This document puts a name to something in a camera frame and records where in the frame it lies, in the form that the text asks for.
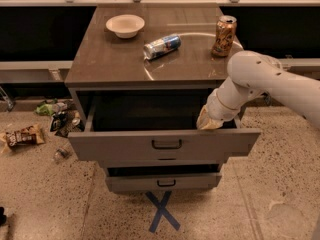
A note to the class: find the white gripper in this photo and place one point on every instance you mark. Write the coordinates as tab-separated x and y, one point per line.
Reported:
216	110

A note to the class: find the grey top drawer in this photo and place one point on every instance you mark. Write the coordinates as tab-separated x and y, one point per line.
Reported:
156	127

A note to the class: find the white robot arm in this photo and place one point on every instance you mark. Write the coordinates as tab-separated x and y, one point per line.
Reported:
251	74

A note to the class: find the grey drawer cabinet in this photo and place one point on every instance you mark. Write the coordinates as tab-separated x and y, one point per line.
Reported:
106	64

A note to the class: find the grey bottom drawer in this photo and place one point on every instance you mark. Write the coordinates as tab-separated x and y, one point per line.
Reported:
163	182

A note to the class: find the blue silver lying can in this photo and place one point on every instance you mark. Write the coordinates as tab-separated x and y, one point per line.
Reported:
161	46

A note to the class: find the blue tape cross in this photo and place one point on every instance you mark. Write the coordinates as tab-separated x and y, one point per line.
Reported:
161	211

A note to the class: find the orange upright can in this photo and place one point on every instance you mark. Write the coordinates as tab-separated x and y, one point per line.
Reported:
225	34

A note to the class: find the white bowl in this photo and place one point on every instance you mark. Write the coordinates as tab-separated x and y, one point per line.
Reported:
125	26

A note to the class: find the black patterned snack bag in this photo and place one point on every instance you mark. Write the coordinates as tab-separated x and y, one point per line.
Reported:
64	122

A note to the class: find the clear plastic bottle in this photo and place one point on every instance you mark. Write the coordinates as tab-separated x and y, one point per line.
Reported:
60	155

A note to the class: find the green crumpled bag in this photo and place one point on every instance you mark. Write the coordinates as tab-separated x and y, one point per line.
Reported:
46	108

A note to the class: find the brown snack bag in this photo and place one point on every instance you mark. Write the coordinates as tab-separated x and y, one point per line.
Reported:
31	135

